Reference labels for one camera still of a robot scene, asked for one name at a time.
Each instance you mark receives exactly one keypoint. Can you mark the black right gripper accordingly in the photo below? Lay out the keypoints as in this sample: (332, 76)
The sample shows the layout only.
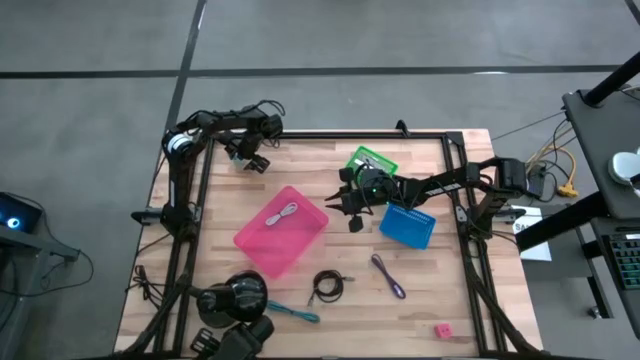
(375, 192)

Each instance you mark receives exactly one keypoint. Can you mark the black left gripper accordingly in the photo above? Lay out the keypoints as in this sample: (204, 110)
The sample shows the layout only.
(247, 145)

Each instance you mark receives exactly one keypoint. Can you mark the white box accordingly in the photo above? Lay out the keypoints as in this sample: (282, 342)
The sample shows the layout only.
(372, 164)

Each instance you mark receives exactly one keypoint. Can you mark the small pink cube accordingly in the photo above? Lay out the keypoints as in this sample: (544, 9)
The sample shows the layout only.
(443, 330)

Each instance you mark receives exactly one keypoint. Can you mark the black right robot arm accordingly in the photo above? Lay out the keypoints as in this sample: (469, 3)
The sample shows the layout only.
(440, 187)

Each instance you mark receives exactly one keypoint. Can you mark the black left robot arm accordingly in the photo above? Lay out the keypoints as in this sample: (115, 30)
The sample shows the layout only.
(225, 120)

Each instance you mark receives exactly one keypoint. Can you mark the pink plastic bin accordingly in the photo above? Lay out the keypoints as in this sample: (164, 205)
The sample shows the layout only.
(285, 245)

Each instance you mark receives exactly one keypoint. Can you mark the green plastic basket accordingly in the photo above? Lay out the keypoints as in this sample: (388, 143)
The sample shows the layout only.
(379, 156)

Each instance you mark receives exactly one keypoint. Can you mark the blue plastic basket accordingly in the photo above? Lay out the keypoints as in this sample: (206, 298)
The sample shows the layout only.
(410, 230)

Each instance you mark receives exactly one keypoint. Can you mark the black power box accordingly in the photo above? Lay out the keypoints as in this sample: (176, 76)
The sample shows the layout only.
(537, 180)

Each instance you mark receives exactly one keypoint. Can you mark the white paper sheet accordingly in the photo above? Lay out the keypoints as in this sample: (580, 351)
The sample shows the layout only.
(537, 250)

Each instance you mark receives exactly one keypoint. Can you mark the black support beam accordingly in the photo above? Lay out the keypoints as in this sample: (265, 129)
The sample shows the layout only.
(555, 225)

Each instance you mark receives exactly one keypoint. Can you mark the grey side cart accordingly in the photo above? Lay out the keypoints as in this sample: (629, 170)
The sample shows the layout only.
(30, 245)

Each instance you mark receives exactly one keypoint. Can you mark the black computer with blue light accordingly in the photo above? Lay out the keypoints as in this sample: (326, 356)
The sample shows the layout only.
(12, 220)

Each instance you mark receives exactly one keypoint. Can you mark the white round object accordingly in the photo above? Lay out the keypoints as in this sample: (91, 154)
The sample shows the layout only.
(625, 167)

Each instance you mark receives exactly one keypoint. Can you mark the black keyboard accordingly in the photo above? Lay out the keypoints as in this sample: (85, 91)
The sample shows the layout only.
(627, 260)

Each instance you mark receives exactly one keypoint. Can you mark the black pole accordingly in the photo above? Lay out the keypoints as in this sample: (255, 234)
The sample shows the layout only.
(610, 82)

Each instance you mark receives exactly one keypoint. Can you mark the dark grey keyboard desk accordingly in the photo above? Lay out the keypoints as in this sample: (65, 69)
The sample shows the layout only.
(615, 310)

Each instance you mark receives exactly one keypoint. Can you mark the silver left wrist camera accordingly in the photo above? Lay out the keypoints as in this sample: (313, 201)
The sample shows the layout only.
(236, 161)

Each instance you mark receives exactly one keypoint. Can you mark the black aluminium table frame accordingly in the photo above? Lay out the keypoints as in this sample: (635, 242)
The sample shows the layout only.
(350, 135)

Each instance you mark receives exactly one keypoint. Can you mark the small black frame-mounted camera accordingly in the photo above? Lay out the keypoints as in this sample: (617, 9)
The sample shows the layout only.
(402, 127)

